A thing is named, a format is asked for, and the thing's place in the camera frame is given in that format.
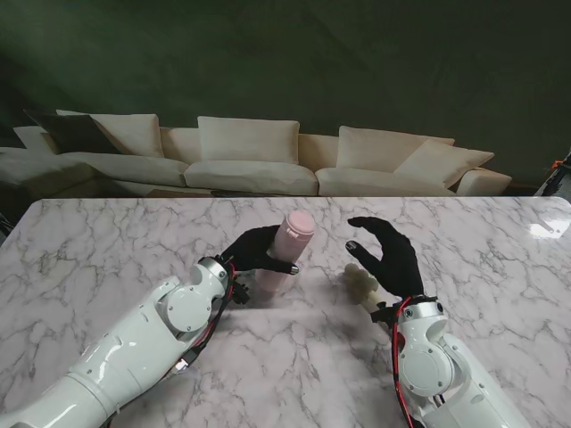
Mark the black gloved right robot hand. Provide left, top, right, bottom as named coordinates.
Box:
left=346, top=217, right=425, bottom=299

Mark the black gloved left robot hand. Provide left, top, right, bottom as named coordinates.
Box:
left=220, top=225, right=301, bottom=276

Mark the pink thermos bottle body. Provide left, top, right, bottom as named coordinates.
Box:
left=254, top=234, right=313, bottom=293

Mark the sponge cup brush red handle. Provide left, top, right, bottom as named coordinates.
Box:
left=343, top=262, right=387, bottom=313

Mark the pink thermos lid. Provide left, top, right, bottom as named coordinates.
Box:
left=285, top=211, right=316, bottom=240

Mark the cream fabric sofa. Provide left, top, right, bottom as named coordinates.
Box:
left=0, top=109, right=513, bottom=200

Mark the tilted small cream cushion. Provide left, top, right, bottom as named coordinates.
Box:
left=393, top=138, right=495, bottom=188

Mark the large cream cushion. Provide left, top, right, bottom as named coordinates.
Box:
left=335, top=125, right=456, bottom=173

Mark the wide rectangular cream cushion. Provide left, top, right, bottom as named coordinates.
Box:
left=196, top=115, right=301, bottom=165

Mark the cream cushion behind dark cushion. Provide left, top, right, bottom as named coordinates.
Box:
left=55, top=110, right=165, bottom=160

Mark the stand with orange clamp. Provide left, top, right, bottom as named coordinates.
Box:
left=533, top=151, right=571, bottom=197

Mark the dark brown cushion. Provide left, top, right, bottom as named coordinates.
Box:
left=22, top=109, right=121, bottom=156

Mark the red black right arm cable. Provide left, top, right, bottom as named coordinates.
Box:
left=369, top=298, right=447, bottom=428

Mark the red black arm cable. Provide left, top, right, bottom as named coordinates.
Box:
left=369, top=298, right=447, bottom=428
left=176, top=262, right=251, bottom=371

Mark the red black left arm cable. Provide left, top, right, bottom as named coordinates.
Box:
left=176, top=262, right=251, bottom=371

